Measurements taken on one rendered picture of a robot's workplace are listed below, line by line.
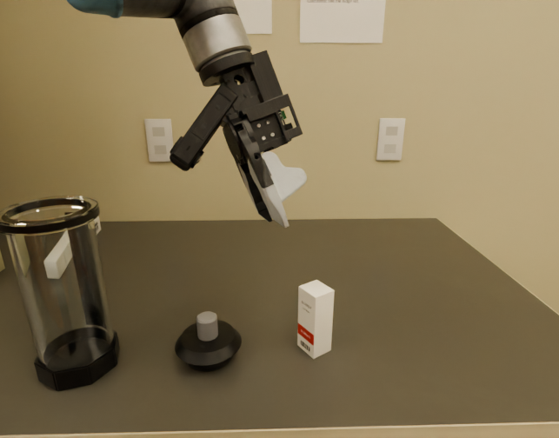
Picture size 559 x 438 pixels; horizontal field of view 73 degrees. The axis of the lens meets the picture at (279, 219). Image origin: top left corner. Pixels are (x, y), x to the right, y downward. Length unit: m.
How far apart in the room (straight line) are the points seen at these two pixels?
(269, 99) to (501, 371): 0.47
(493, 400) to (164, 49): 0.98
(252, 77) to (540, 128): 0.96
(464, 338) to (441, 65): 0.72
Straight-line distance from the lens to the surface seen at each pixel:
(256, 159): 0.44
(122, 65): 1.11
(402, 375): 0.57
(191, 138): 0.47
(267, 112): 0.47
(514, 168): 1.28
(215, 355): 0.53
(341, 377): 0.55
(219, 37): 0.48
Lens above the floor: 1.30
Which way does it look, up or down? 20 degrees down
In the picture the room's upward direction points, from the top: straight up
